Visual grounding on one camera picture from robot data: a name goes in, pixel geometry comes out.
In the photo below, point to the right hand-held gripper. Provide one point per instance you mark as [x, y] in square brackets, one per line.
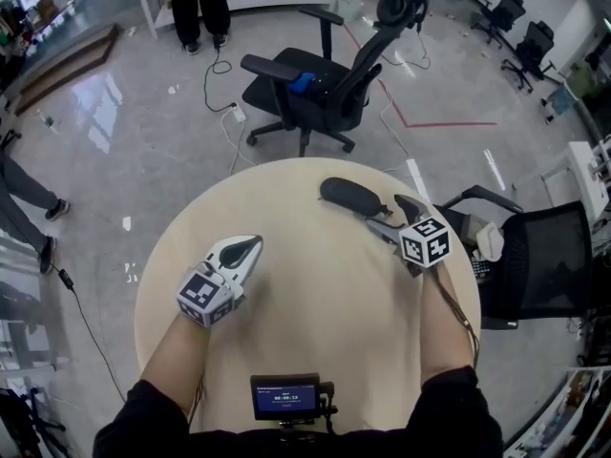
[425, 243]

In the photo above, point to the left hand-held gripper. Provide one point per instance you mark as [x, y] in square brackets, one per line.
[205, 294]

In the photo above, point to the dark zippered hard case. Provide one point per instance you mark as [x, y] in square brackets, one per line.
[348, 196]

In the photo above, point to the person's right forearm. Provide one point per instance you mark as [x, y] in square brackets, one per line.
[444, 327]

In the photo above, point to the person's left forearm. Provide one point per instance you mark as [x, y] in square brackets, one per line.
[176, 356]

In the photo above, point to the white cloth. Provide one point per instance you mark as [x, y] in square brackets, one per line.
[490, 241]

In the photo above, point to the round beige table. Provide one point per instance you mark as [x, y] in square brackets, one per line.
[324, 303]

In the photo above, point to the white power strip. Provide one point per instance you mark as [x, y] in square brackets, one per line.
[236, 112]

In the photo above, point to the black mesh cantilever chair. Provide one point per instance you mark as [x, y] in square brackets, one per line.
[544, 265]

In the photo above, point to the black chest-mounted monitor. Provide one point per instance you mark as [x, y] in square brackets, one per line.
[284, 399]

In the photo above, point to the black swivel chair with headrest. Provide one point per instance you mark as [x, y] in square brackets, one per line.
[310, 98]

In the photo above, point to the blue object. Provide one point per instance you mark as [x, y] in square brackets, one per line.
[303, 83]

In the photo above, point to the white desk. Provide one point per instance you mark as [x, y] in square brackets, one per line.
[584, 170]

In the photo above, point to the person's black shirt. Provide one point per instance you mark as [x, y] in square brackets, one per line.
[143, 427]

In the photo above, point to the black office chair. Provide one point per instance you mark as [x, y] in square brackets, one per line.
[532, 53]
[501, 14]

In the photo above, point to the white plastic bin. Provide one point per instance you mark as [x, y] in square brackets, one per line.
[349, 8]

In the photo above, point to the white storage rack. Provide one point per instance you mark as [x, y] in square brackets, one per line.
[563, 413]

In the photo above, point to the wooden platform step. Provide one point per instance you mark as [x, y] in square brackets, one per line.
[67, 69]

